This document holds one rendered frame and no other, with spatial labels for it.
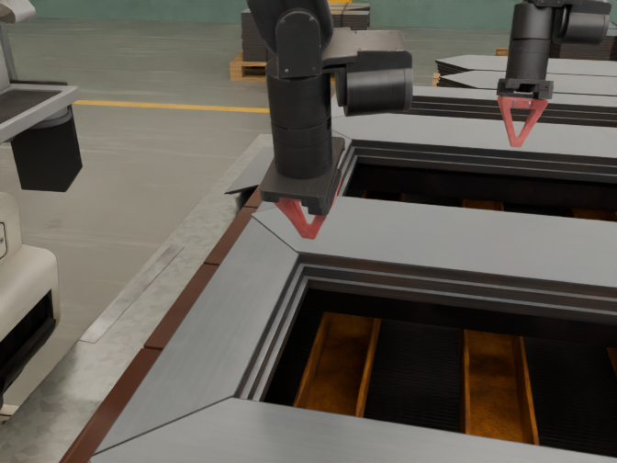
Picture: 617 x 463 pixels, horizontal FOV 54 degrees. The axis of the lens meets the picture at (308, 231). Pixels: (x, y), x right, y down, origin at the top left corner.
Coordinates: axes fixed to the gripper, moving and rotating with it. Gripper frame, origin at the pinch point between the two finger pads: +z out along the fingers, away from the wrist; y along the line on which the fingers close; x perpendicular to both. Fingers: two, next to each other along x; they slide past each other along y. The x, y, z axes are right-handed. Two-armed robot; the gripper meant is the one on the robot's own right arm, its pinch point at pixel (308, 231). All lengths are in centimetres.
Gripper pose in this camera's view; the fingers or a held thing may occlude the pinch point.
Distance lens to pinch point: 66.2
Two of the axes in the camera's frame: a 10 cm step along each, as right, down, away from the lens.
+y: 2.3, -6.5, 7.2
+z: 0.5, 7.5, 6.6
